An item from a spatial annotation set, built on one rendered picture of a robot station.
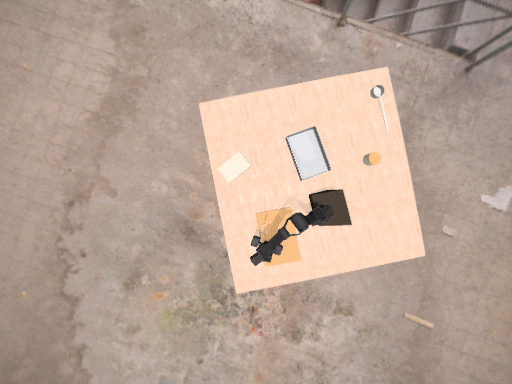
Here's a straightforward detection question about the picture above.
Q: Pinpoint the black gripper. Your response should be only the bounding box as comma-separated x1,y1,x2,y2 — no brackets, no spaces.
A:
251,235,283,256

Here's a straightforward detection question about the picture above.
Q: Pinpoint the grey cylinder with orange top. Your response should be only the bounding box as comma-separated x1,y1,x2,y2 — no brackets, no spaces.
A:
363,152,382,166

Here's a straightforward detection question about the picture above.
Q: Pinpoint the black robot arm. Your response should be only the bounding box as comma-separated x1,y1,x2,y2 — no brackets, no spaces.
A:
250,205,334,267

